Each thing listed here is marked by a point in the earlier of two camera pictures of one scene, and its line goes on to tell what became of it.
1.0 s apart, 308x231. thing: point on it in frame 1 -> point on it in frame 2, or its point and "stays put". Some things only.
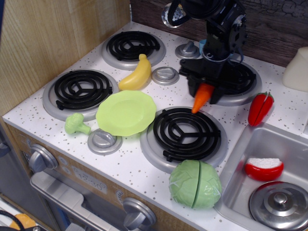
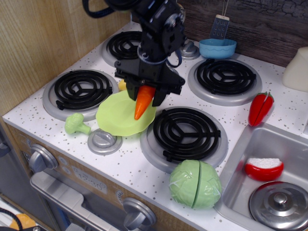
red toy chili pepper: (260, 107) stays put
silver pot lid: (279, 206) stays put
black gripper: (200, 70) -> (157, 74)
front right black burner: (176, 134) stays put
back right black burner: (243, 85) stays put
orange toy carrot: (203, 94) -> (145, 96)
